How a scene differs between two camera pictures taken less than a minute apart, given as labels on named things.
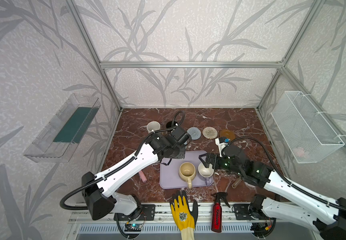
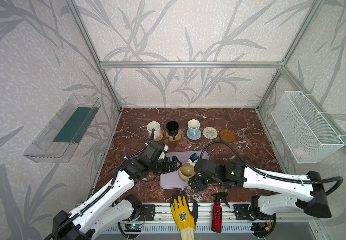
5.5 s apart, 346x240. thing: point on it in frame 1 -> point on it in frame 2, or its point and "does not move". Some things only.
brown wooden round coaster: x=228 y=133 does not move
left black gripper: x=176 y=153 -> x=170 y=165
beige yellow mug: x=187 y=172 does not move
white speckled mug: x=153 y=126 does not move
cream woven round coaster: x=210 y=132 does not move
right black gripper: x=213 y=161 -> x=198 y=178
